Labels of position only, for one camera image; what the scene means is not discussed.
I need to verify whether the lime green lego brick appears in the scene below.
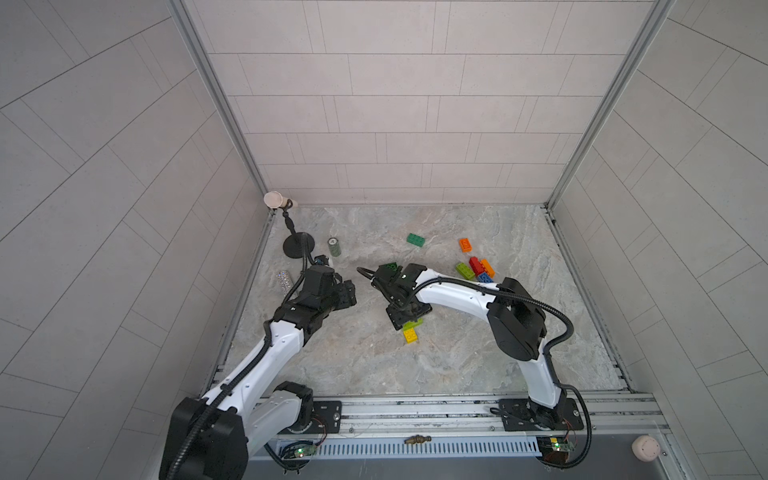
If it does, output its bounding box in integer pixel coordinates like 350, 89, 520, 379
402, 318, 424, 331
455, 262, 476, 281

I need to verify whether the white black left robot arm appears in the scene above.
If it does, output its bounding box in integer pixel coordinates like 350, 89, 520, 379
159, 265, 356, 479

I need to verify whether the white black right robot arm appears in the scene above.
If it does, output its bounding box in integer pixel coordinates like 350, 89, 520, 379
357, 263, 574, 430

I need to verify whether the dark green lego brick far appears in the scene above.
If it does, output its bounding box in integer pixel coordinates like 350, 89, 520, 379
406, 233, 426, 248

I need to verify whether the small orange lego brick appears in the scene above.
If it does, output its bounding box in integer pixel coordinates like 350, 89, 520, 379
459, 238, 472, 253

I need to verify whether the red lego brick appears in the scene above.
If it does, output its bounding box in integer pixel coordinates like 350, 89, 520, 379
469, 257, 486, 276

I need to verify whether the long orange lego brick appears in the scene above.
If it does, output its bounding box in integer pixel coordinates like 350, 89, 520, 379
481, 259, 495, 278

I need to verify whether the glitter silver microphone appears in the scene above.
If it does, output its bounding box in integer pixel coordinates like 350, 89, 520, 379
276, 270, 294, 294

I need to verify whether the green camouflage can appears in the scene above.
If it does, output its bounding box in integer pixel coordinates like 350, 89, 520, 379
327, 237, 341, 258

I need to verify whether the black microphone stand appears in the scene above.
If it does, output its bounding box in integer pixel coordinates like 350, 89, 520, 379
263, 191, 315, 263

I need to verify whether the brass fitting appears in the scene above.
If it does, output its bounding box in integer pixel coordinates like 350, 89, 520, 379
404, 435, 432, 445

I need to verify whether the left circuit board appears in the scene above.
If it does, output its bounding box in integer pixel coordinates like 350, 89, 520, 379
280, 440, 318, 461

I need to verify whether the circuit board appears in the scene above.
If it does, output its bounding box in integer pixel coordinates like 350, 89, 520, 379
280, 440, 318, 461
536, 436, 576, 466

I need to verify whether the right circuit board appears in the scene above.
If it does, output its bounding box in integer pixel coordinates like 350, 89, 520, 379
536, 436, 576, 466

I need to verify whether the beige round knob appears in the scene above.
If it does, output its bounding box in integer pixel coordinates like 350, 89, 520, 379
631, 435, 662, 463

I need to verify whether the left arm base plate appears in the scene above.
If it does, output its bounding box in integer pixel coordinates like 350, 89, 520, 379
280, 400, 343, 435

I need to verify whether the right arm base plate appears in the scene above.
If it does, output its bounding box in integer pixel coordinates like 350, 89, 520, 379
490, 397, 585, 432

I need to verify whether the left metal corner post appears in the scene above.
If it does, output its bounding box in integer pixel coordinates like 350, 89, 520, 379
167, 0, 267, 194

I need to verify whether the metal corner frame post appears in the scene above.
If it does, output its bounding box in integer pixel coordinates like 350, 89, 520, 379
544, 0, 676, 213

